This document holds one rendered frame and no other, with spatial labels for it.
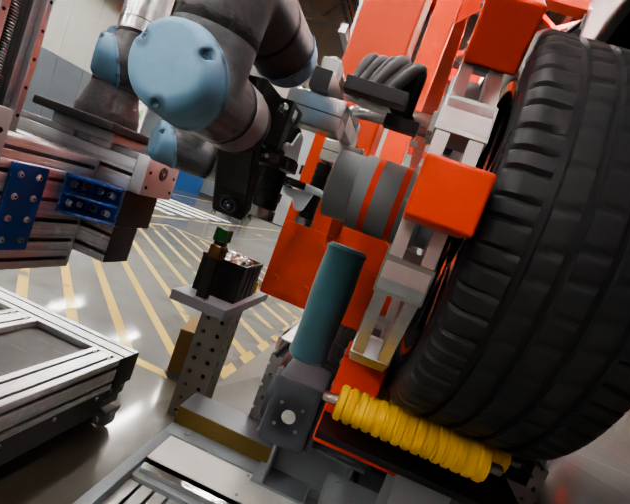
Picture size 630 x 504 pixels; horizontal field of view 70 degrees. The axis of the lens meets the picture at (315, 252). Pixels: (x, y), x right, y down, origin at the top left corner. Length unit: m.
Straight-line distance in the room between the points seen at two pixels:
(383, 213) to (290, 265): 0.53
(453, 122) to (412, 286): 0.21
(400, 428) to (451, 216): 0.38
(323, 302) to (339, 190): 0.26
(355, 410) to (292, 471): 0.64
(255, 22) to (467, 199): 0.26
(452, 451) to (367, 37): 1.03
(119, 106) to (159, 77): 0.84
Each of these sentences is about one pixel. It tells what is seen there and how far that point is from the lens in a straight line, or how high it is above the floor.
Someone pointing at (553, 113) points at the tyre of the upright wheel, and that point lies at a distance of 0.58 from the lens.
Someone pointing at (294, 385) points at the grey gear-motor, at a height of 0.39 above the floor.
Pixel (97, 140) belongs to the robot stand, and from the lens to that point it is 1.20.
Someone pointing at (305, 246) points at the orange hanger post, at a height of 0.69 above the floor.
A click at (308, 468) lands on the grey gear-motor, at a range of 1.35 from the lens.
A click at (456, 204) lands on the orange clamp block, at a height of 0.84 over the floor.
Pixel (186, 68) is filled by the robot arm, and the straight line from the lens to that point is 0.37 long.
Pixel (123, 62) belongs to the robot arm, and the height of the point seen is 0.91.
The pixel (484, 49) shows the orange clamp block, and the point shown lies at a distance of 0.70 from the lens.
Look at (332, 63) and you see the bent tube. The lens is 0.71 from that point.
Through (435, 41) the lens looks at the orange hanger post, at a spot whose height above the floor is 2.15.
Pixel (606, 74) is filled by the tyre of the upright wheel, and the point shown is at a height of 1.05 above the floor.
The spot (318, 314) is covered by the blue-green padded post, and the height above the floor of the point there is 0.59.
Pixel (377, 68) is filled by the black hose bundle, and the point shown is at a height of 1.01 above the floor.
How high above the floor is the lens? 0.78
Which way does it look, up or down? 5 degrees down
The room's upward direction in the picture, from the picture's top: 20 degrees clockwise
